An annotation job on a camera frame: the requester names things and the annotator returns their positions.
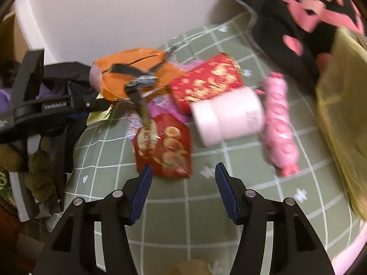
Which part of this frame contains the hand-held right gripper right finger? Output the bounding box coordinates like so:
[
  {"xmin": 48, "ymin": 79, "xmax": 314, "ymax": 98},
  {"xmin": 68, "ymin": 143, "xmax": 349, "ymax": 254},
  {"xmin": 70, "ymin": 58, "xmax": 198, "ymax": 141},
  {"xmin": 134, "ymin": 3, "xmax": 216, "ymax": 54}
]
[{"xmin": 215, "ymin": 162, "xmax": 336, "ymax": 275}]

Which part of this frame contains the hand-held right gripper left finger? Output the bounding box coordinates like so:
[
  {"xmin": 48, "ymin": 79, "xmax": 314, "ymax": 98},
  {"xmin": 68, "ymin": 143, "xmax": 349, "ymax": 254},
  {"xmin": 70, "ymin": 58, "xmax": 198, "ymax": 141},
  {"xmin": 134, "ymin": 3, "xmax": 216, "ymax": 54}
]
[{"xmin": 40, "ymin": 164, "xmax": 154, "ymax": 275}]

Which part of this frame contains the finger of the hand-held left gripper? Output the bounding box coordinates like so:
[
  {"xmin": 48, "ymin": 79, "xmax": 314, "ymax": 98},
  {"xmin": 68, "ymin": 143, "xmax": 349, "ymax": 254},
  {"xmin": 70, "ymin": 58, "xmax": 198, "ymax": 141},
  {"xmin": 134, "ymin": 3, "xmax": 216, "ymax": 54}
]
[
  {"xmin": 129, "ymin": 87, "xmax": 152, "ymax": 134},
  {"xmin": 125, "ymin": 74, "xmax": 158, "ymax": 92}
]

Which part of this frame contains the pink purple tissue pack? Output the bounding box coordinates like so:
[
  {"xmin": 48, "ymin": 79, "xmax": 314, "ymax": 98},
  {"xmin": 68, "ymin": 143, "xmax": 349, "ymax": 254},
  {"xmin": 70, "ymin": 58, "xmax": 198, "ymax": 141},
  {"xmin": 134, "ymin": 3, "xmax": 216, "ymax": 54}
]
[{"xmin": 126, "ymin": 93, "xmax": 191, "ymax": 139}]

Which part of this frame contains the orange snack wrapper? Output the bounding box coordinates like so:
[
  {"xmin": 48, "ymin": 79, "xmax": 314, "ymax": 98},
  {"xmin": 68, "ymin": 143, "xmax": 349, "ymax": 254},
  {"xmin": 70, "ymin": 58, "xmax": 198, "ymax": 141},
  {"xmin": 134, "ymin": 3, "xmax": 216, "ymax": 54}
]
[{"xmin": 89, "ymin": 48, "xmax": 184, "ymax": 104}]

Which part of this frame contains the pale yellow snack bag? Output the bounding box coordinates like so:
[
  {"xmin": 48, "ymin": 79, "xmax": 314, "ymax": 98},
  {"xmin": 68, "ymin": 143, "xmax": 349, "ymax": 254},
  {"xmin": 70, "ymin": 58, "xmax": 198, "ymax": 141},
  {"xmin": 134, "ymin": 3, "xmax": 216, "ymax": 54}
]
[{"xmin": 86, "ymin": 93, "xmax": 114, "ymax": 125}]

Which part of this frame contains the red cookie packet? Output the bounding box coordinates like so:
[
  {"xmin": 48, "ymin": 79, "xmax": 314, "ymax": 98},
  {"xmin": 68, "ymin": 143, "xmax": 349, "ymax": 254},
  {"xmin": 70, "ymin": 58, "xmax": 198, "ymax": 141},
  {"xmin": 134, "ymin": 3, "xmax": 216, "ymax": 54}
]
[{"xmin": 132, "ymin": 113, "xmax": 192, "ymax": 179}]

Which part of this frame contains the red gold patterned packet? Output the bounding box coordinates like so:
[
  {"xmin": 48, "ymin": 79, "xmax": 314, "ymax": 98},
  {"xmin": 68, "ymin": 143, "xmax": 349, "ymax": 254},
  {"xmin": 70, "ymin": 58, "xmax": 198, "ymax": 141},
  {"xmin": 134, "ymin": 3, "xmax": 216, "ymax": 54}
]
[{"xmin": 169, "ymin": 53, "xmax": 244, "ymax": 112}]

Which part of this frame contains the yellow plastic bag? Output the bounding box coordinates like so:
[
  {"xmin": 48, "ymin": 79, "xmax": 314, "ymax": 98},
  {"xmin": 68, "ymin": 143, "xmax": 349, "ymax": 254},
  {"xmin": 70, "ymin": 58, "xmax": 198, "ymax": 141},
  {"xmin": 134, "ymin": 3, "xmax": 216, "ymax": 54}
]
[{"xmin": 315, "ymin": 27, "xmax": 367, "ymax": 221}]

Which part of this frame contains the black garment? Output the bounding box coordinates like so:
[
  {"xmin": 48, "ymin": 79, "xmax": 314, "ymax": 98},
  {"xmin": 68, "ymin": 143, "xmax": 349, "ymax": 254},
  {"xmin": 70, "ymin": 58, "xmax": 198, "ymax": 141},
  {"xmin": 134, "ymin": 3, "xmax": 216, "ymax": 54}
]
[{"xmin": 43, "ymin": 61, "xmax": 101, "ymax": 212}]

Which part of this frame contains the green checked tablecloth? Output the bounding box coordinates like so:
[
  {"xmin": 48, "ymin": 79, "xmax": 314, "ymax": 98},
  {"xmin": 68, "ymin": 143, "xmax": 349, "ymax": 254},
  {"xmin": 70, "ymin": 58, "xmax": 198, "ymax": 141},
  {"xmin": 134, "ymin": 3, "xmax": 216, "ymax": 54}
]
[{"xmin": 46, "ymin": 11, "xmax": 367, "ymax": 275}]

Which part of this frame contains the purple garment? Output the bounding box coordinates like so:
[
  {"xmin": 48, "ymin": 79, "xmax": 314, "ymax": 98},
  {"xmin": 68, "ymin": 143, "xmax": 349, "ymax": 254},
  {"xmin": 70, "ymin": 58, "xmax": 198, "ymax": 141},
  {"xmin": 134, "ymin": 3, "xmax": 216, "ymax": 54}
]
[{"xmin": 0, "ymin": 83, "xmax": 46, "ymax": 115}]

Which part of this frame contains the brown plush object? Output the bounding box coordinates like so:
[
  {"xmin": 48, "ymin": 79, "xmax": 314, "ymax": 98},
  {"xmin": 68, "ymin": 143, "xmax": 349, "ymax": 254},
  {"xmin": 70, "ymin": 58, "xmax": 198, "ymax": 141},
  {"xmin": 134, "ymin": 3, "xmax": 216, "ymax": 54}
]
[{"xmin": 0, "ymin": 143, "xmax": 56, "ymax": 201}]

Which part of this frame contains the wooden shelf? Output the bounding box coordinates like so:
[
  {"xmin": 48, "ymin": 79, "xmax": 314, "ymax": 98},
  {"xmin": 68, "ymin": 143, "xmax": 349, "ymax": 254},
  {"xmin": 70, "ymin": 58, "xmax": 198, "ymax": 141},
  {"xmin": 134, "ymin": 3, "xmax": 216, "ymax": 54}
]
[{"xmin": 0, "ymin": 11, "xmax": 29, "ymax": 63}]

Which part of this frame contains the pink cylindrical container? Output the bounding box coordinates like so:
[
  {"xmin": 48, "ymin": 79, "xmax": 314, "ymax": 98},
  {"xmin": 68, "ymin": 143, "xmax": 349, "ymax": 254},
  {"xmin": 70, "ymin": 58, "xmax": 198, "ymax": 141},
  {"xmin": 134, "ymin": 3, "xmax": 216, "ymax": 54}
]
[{"xmin": 190, "ymin": 87, "xmax": 266, "ymax": 147}]

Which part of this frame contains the tan rounded object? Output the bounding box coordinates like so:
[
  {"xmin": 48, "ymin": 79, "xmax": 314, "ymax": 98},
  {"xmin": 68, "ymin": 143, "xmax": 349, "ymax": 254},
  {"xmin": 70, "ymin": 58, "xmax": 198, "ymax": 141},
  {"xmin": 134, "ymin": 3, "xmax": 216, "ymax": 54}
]
[{"xmin": 169, "ymin": 259, "xmax": 214, "ymax": 275}]

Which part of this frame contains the green printed packet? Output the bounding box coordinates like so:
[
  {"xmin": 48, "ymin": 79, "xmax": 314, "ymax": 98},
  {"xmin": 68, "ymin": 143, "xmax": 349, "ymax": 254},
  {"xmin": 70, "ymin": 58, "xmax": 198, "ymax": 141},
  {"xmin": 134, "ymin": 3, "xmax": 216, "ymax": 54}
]
[{"xmin": 0, "ymin": 170, "xmax": 16, "ymax": 207}]

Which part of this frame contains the pink floral blanket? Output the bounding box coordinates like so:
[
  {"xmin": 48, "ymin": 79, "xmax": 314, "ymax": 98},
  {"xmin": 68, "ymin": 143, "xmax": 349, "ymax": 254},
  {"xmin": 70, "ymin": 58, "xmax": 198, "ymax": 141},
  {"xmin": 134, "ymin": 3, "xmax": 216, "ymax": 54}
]
[{"xmin": 330, "ymin": 226, "xmax": 367, "ymax": 275}]

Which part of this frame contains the black pillow with pink print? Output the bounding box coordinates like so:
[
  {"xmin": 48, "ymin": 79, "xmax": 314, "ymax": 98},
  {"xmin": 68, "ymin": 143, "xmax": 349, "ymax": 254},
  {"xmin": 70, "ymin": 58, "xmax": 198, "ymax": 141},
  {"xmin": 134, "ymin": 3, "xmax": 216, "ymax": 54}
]
[{"xmin": 220, "ymin": 0, "xmax": 367, "ymax": 83}]

